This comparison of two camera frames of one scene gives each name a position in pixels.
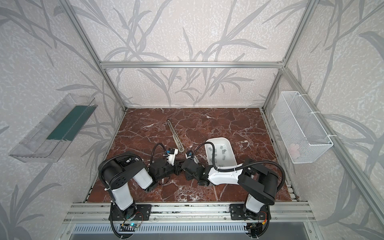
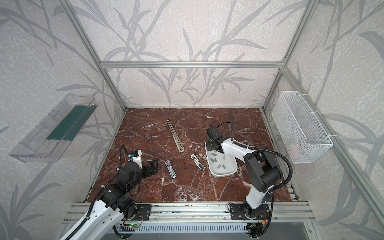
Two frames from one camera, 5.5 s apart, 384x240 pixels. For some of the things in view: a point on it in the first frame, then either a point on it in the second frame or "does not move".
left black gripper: [169, 169] to [147, 168]
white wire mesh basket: [304, 139] does not move
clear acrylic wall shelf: [46, 142] does not move
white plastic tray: [224, 154] does not move
